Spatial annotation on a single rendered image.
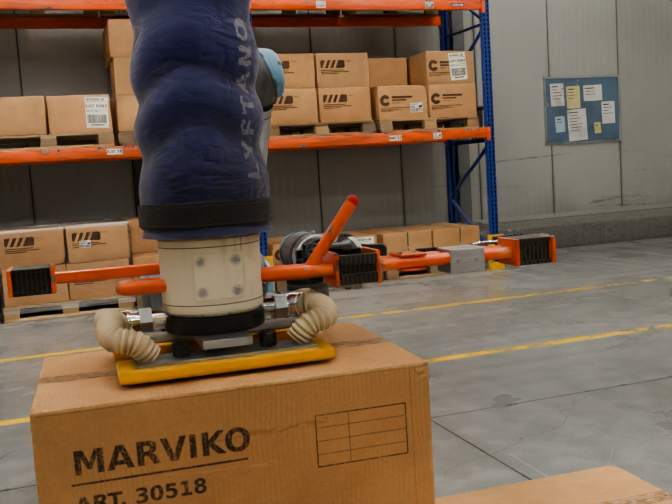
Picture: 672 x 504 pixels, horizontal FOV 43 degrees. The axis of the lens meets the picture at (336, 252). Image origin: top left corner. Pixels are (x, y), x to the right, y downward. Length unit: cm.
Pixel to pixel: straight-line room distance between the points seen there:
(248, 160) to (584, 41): 1095
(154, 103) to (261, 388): 47
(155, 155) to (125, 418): 41
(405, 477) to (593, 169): 1089
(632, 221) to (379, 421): 1113
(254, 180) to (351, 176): 911
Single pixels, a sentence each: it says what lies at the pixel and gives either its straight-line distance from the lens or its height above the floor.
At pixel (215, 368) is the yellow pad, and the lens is 133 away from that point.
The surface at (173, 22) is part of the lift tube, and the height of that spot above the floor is 149.
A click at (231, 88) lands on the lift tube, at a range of 137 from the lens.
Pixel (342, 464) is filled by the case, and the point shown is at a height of 80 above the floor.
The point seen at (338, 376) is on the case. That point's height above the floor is 94.
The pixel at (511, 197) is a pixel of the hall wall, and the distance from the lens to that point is 1145.
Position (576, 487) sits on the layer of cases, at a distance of 195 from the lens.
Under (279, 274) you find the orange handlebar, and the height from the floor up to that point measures 108.
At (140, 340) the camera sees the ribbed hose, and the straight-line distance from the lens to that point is 134.
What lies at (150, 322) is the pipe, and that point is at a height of 102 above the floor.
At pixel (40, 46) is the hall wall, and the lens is 994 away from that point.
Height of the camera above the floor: 126
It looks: 6 degrees down
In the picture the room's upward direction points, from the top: 4 degrees counter-clockwise
